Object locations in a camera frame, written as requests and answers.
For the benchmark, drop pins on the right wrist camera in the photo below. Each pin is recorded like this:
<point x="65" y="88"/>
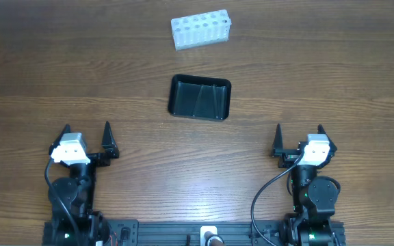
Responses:
<point x="316" y="150"/>

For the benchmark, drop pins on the black tray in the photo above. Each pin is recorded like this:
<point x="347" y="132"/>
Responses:
<point x="173" y="99"/>

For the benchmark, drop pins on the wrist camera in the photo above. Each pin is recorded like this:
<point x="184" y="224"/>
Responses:
<point x="70" y="150"/>
<point x="316" y="150"/>

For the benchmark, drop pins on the mounting rail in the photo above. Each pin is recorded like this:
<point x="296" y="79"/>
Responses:
<point x="169" y="234"/>

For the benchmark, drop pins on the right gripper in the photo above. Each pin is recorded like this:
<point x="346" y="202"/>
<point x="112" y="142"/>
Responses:
<point x="289" y="159"/>

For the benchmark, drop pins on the white test tube rack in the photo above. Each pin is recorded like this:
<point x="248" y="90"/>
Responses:
<point x="200" y="32"/>

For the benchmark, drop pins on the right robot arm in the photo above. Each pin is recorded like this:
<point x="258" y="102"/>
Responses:
<point x="320" y="198"/>

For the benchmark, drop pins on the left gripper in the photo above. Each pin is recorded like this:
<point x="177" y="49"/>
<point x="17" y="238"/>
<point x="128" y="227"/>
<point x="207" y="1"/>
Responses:
<point x="98" y="160"/>

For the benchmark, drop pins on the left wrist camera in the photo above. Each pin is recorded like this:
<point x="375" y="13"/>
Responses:
<point x="70" y="150"/>

